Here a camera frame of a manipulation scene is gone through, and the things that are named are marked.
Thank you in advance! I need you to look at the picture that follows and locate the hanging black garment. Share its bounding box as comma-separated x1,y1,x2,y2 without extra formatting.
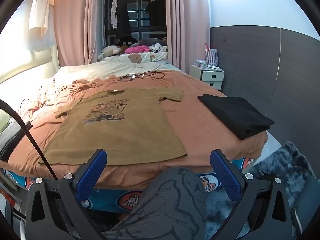
115,0,132,38

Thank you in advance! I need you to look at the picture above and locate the blue shaggy rug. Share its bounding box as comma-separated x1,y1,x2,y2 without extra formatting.
200,140,317,240

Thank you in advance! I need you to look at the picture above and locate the pink plush toy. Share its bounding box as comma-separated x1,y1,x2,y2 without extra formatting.
124,45,150,54

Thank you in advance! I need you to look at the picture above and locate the cream bed sheet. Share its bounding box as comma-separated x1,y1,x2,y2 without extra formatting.
54,60,180,85

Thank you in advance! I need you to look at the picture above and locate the white hanging cloth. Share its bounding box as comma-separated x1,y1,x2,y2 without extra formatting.
28,0,54,30

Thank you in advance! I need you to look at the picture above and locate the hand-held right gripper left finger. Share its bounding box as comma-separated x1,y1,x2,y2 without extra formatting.
25,149,108,240

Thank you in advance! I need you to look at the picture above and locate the white nightstand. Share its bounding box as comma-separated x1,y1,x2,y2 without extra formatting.
189,64,225,90

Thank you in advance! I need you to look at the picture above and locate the hanging dark shirt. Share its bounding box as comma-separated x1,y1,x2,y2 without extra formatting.
146,0,167,25

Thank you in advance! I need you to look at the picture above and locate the bear print pillow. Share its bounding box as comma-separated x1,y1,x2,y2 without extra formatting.
102,51,173,64

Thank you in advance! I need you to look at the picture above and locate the grey printed pants leg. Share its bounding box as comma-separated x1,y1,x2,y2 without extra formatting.
104,166,208,240

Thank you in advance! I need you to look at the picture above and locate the black folded garment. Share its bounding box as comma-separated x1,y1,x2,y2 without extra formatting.
198,94,275,140

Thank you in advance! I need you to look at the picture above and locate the beige plush toy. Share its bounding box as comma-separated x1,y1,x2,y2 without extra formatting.
97,45,122,61

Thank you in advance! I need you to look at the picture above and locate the striped gift bag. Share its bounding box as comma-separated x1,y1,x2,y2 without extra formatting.
204,43,218,67

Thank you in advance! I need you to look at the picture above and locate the orange blanket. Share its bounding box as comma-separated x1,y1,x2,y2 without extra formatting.
0,70,268,188

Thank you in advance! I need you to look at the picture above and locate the white padded headboard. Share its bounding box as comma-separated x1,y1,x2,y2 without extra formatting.
0,42,60,83

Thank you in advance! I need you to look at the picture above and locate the black and white plush toy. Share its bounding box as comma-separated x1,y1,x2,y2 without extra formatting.
149,43,168,53

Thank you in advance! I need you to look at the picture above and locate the hanging floral garment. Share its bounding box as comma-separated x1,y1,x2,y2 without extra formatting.
109,0,119,29

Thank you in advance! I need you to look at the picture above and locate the black framed window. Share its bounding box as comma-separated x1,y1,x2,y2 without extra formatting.
104,0,167,46

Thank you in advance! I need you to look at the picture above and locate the olive yellow towel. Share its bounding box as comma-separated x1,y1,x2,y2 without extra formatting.
37,88,187,167

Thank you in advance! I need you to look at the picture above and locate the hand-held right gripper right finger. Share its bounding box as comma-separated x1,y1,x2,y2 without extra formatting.
209,149,297,240

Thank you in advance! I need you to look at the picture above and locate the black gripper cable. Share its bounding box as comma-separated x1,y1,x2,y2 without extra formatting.
0,99,59,180

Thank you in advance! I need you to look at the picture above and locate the grey pillow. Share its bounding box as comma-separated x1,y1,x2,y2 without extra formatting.
140,38,165,46

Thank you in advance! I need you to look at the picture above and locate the thin black cable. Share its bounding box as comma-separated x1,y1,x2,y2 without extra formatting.
117,71,165,82

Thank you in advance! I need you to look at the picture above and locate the dark grey clothes pile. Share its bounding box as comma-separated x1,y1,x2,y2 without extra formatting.
0,120,32,162

